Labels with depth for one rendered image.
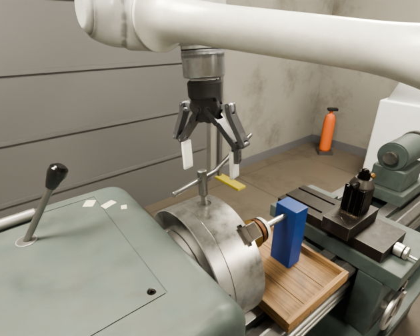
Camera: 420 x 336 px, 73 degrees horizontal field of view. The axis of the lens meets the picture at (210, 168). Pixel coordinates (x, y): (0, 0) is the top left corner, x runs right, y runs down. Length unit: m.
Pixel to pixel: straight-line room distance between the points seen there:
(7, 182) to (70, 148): 0.48
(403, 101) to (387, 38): 3.13
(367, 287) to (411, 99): 2.59
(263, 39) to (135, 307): 0.40
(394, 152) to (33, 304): 1.44
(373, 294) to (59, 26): 2.30
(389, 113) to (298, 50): 3.17
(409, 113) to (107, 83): 2.86
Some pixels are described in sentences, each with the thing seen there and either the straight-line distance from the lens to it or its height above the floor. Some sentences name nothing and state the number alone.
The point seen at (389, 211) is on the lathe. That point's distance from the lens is 1.55.
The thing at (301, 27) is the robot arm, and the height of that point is 1.61.
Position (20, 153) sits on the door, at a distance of 2.44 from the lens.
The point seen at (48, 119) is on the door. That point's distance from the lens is 2.41.
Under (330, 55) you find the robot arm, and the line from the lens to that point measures 0.42.
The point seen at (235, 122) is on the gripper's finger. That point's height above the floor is 1.44.
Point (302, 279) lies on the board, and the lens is 1.03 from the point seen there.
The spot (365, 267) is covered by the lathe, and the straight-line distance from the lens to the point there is 1.14.
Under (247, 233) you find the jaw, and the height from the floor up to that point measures 1.20.
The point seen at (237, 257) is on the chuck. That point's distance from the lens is 0.63.
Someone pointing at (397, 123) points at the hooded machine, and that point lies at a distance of 3.55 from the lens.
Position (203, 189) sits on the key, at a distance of 0.66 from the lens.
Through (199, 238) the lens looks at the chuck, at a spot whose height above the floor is 1.22.
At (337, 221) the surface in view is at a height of 1.02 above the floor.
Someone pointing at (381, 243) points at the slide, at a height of 0.97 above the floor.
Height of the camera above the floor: 1.61
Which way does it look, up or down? 26 degrees down
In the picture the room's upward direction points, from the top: straight up
